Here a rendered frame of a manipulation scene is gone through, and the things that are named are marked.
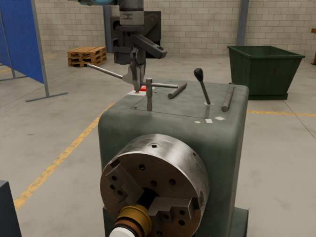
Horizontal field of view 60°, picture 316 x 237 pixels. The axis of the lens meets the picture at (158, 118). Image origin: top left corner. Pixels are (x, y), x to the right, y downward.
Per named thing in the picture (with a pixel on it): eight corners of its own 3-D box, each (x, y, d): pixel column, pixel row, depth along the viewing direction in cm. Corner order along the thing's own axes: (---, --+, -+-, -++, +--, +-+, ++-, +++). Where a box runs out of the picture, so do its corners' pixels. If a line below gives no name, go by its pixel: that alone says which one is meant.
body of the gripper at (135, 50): (124, 61, 95) (123, 25, 91) (147, 63, 93) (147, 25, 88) (114, 65, 89) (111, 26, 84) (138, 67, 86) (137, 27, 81)
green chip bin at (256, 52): (223, 84, 610) (227, 45, 579) (264, 84, 615) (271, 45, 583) (244, 104, 486) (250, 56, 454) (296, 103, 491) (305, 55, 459)
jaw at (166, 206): (159, 188, 79) (199, 189, 74) (162, 202, 80) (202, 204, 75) (144, 213, 69) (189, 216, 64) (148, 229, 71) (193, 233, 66)
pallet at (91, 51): (82, 59, 913) (81, 46, 897) (107, 59, 904) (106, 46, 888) (67, 67, 798) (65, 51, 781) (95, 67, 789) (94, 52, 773)
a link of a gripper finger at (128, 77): (124, 90, 95) (123, 63, 91) (140, 92, 93) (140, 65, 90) (121, 92, 92) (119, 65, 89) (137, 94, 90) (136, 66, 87)
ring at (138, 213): (123, 195, 73) (106, 218, 65) (155, 203, 70) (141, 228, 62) (125, 222, 77) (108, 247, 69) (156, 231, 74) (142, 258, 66)
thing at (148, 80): (153, 110, 95) (153, 77, 91) (151, 112, 93) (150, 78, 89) (147, 109, 96) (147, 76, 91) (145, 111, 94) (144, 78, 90)
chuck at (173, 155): (114, 210, 97) (112, 129, 85) (202, 236, 87) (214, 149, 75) (101, 228, 89) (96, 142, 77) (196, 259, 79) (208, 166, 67)
